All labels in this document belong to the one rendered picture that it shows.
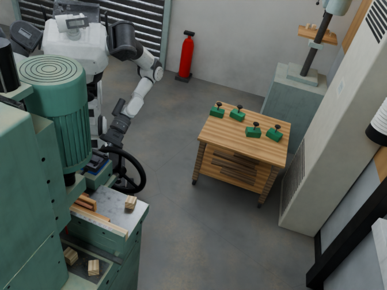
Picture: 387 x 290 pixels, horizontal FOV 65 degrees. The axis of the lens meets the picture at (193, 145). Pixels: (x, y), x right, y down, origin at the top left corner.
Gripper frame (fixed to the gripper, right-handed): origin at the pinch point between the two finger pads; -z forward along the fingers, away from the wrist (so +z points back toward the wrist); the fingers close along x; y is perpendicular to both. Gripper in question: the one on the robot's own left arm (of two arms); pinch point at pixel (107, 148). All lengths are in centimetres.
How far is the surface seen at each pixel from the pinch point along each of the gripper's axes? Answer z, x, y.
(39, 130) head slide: -19, 18, 77
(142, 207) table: -21.6, -22.1, 31.8
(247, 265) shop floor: -22, -121, -35
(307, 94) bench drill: 131, -131, -43
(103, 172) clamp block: -14.6, -2.6, 23.3
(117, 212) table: -27.2, -13.7, 31.3
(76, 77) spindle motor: -3, 17, 78
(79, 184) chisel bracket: -24.2, 4.1, 41.5
